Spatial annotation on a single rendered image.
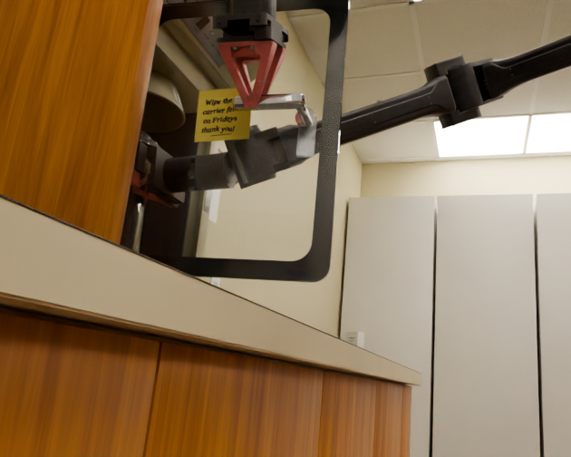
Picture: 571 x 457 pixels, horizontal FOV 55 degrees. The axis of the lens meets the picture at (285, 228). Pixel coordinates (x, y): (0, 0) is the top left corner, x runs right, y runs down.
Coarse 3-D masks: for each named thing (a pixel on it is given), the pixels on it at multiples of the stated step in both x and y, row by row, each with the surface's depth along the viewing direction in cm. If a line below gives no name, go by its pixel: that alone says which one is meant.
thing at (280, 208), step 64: (320, 0) 74; (192, 64) 76; (256, 64) 74; (320, 64) 71; (192, 128) 73; (256, 128) 71; (320, 128) 69; (192, 192) 70; (256, 192) 68; (320, 192) 66; (192, 256) 68; (256, 256) 66; (320, 256) 64
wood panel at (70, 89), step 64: (0, 0) 79; (64, 0) 74; (128, 0) 70; (0, 64) 75; (64, 64) 71; (128, 64) 67; (0, 128) 71; (64, 128) 68; (128, 128) 65; (0, 192) 68; (64, 192) 65; (128, 192) 65
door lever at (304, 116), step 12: (264, 96) 66; (276, 96) 66; (288, 96) 65; (300, 96) 65; (240, 108) 67; (252, 108) 67; (264, 108) 67; (276, 108) 66; (288, 108) 66; (300, 108) 66; (300, 120) 69; (312, 120) 69
